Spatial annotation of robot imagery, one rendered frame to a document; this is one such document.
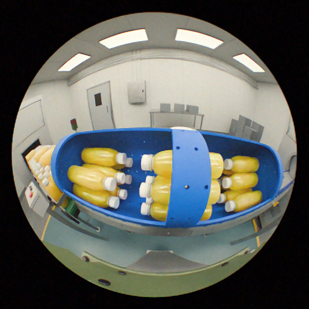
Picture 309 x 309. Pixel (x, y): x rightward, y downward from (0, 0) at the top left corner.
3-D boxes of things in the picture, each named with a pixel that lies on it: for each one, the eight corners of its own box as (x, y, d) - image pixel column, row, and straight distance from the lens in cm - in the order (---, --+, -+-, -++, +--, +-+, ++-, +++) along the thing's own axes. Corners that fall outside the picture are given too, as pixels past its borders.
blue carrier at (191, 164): (252, 213, 61) (293, 180, 49) (79, 204, 55) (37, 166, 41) (239, 171, 68) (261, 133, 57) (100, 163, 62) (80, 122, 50)
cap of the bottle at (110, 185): (108, 174, 28) (113, 175, 27) (113, 181, 31) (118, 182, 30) (103, 186, 27) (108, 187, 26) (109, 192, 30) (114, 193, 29)
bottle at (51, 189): (70, 201, 66) (51, 179, 56) (65, 209, 66) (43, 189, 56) (65, 197, 71) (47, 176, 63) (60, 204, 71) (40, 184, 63)
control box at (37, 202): (42, 217, 63) (28, 206, 59) (34, 202, 81) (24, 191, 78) (49, 204, 62) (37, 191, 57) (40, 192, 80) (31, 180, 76)
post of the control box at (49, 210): (108, 241, 145) (40, 207, 70) (105, 240, 147) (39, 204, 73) (108, 239, 145) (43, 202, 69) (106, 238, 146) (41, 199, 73)
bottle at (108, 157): (91, 162, 48) (124, 167, 38) (80, 163, 44) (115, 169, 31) (91, 147, 48) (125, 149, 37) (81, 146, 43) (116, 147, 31)
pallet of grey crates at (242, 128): (254, 156, 423) (264, 127, 403) (243, 156, 359) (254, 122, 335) (238, 141, 490) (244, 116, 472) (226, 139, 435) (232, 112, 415)
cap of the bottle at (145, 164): (151, 158, 26) (145, 158, 26) (149, 152, 23) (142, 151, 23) (149, 172, 25) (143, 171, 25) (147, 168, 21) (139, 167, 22)
